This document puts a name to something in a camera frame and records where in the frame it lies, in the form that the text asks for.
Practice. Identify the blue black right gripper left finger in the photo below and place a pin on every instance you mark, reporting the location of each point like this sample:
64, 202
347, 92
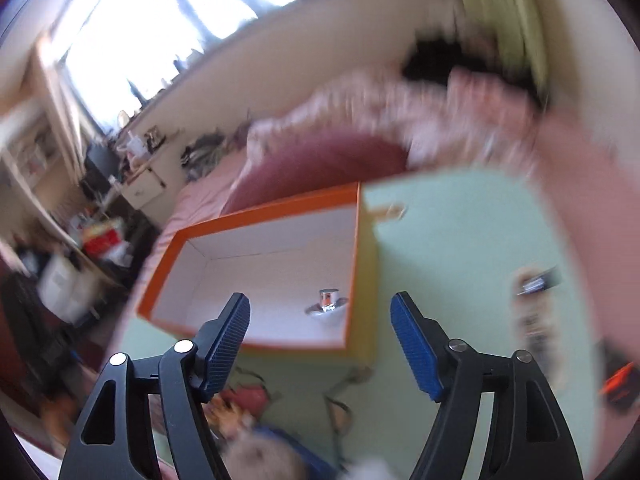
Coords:
113, 435

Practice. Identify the white knitted pouch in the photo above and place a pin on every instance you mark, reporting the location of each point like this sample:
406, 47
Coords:
255, 457

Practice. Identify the red small pouch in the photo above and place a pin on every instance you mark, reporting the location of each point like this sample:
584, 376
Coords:
253, 398

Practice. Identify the blue tin case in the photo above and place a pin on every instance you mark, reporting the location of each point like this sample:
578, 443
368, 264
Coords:
316, 467

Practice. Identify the red snack package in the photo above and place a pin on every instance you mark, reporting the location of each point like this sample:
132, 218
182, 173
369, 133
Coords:
101, 237

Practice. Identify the small metal cup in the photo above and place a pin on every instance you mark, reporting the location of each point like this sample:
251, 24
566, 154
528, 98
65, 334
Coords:
330, 300

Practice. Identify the white drawer cabinet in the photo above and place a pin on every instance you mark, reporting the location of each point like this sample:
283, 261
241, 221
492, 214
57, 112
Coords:
143, 188

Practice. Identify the orange cardboard box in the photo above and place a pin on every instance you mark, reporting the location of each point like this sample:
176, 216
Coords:
278, 255

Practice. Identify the pink floral quilt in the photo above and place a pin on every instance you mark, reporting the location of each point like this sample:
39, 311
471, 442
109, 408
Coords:
474, 120

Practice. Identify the black clothes pile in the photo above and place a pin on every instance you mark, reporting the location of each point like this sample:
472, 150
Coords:
433, 59

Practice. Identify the yellow-green curtain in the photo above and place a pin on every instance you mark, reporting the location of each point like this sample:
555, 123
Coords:
520, 38

